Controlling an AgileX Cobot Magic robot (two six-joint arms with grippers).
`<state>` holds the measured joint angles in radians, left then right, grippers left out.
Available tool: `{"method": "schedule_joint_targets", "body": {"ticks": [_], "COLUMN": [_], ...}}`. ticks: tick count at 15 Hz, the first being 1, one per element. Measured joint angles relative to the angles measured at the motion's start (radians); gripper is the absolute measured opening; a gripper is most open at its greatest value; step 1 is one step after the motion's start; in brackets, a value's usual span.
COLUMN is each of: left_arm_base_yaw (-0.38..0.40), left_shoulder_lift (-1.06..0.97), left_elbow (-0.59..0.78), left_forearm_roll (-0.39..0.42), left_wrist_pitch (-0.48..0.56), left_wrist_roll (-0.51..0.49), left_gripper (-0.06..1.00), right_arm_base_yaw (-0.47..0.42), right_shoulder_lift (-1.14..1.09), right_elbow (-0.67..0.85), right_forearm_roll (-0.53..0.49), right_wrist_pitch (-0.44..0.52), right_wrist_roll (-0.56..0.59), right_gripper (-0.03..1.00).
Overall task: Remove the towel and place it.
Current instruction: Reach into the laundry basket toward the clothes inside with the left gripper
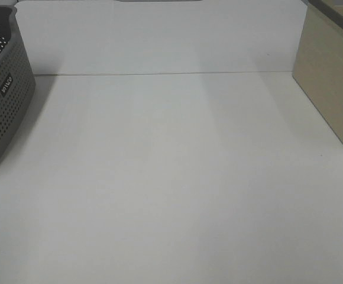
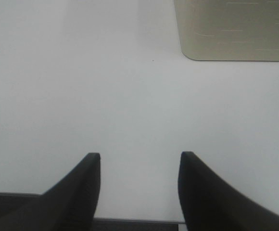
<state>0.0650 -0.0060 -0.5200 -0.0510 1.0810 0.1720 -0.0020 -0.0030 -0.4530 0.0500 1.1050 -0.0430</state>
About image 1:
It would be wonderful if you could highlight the grey perforated plastic basket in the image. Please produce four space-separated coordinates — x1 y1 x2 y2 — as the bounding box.
0 5 35 159

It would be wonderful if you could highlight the beige plastic bin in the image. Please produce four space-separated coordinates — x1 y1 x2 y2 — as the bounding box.
292 1 343 144

